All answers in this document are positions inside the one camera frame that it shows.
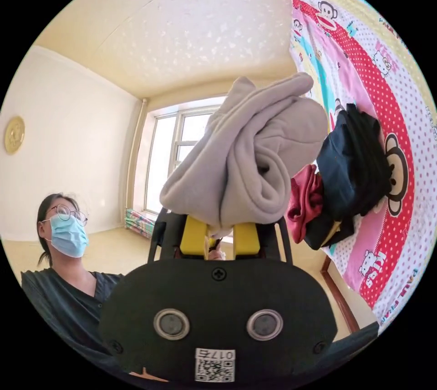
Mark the bed with printed cartoon sheet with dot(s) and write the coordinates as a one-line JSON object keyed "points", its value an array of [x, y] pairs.
{"points": [[375, 65]]}

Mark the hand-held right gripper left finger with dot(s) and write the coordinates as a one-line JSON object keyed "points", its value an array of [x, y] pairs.
{"points": [[192, 237]]}

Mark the pile of clothes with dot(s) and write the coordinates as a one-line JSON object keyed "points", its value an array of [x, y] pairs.
{"points": [[348, 178]]}

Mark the folded striped blanket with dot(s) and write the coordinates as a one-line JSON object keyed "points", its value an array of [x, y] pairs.
{"points": [[138, 221]]}

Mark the person's body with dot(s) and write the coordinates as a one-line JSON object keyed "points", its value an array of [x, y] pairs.
{"points": [[65, 270]]}

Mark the beige long sleeve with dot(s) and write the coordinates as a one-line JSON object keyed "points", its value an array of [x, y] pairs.
{"points": [[252, 154]]}

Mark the window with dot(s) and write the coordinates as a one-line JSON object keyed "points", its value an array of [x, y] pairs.
{"points": [[177, 147]]}

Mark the round gold wall clock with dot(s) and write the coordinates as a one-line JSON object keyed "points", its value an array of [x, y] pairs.
{"points": [[14, 134]]}

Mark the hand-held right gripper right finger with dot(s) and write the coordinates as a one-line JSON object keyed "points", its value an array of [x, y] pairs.
{"points": [[246, 239]]}

